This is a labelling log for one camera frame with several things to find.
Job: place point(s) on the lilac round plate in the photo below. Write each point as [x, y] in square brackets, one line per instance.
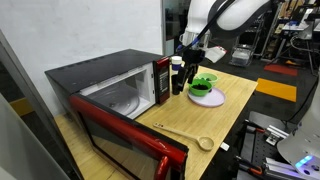
[213, 100]

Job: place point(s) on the white paper cup purple band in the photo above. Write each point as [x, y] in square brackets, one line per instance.
[176, 61]

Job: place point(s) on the dark coffee beans pile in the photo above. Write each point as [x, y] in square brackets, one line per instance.
[200, 86]

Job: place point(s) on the wooden spoon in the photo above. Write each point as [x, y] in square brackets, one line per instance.
[180, 132]

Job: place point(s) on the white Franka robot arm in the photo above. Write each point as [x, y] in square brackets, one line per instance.
[240, 13]

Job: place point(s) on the black perforated breadboard table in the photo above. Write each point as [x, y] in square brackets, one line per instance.
[263, 150]

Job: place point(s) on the white wrist bracket red knob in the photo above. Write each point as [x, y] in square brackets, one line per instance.
[216, 54]

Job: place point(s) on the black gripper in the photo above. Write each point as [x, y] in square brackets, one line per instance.
[193, 56]

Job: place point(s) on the silver aluminium rail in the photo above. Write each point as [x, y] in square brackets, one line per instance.
[280, 168]

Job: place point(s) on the white box beside table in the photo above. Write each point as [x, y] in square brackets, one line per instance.
[225, 146]

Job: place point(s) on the dark green bowl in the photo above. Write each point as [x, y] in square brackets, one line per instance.
[200, 92]

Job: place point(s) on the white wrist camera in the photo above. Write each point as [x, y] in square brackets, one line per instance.
[182, 37]

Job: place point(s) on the clear plastic bin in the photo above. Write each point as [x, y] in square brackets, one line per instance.
[242, 56]

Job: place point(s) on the black cup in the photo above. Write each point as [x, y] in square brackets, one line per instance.
[174, 87]

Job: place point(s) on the cluttered lab desk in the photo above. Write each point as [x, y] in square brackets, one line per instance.
[300, 30]

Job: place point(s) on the glass microwave turntable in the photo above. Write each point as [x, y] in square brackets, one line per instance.
[116, 101]

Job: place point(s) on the silver aluminium bracket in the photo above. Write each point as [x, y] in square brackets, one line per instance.
[276, 134]

